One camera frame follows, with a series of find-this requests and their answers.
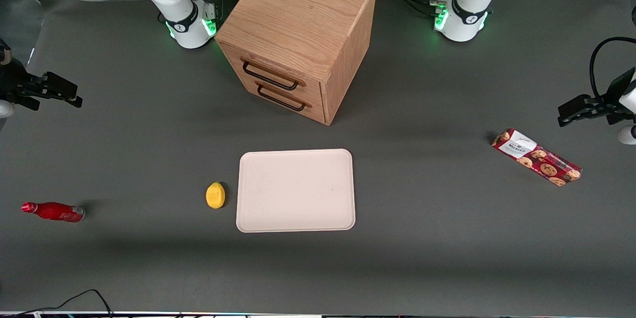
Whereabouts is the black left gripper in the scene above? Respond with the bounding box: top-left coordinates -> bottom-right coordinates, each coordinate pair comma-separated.
557,67 -> 636,128

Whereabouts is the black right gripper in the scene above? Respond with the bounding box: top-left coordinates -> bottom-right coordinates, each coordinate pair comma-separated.
0,59 -> 83,111

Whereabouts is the black metal drawer handle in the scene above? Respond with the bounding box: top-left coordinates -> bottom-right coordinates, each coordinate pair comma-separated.
241,57 -> 305,91
256,84 -> 312,112

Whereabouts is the wooden drawer with worn inside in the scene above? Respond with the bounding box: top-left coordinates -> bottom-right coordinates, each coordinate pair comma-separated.
220,42 -> 324,105

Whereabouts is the oak wooden drawer cabinet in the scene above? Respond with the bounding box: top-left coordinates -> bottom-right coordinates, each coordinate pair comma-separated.
215,0 -> 378,126

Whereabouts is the red cookie box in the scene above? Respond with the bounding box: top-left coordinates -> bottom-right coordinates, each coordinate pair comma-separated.
491,128 -> 583,187

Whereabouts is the red bottle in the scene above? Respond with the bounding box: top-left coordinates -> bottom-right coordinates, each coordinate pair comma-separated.
21,202 -> 86,223

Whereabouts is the yellow lemon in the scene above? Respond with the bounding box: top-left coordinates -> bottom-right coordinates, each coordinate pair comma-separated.
206,182 -> 226,209

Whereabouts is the dark grey table mat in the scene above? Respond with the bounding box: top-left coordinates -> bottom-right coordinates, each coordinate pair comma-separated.
0,0 -> 636,315

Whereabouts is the beige rectangular tray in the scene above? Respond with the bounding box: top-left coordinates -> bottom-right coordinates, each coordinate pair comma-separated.
236,149 -> 356,233

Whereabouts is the black cable loop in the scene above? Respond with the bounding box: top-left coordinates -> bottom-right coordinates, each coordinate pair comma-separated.
589,37 -> 636,103

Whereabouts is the thin black floor cable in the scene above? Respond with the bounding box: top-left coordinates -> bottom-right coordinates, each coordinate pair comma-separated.
0,289 -> 115,318

